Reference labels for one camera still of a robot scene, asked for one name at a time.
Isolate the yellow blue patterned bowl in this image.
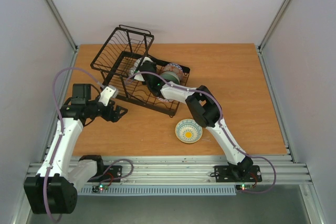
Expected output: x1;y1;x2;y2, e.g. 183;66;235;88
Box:
175;119;203;144

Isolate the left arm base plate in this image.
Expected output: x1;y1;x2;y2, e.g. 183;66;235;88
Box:
88;165;122;183

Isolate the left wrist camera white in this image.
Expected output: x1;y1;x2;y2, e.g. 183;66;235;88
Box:
98;86;119;106

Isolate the teal green bowl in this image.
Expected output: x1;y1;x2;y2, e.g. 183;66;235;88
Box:
160;71;180;84

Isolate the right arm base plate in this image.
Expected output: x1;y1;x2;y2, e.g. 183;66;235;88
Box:
210;165;262;183

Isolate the black wire dish rack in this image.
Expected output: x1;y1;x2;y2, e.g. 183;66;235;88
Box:
90;25;180;117

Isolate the grey slotted cable duct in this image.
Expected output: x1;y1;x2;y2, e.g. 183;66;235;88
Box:
78;185;236;197

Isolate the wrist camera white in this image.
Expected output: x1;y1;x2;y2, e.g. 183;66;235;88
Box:
98;86;119;106
133;72;145;82

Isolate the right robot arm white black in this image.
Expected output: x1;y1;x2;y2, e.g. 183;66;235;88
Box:
134;61;253;181

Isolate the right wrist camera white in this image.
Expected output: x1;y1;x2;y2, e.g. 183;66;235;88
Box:
133;72;145;82

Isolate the red white patterned bowl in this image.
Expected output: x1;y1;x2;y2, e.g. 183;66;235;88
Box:
157;97;173;103

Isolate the white ceramic bowl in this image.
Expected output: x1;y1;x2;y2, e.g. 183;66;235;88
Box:
129;57;153;75

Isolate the blue orange patterned bowl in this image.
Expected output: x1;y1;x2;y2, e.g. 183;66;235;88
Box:
163;63;183;79

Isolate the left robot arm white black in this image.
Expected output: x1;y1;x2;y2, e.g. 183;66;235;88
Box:
24;84;127;215

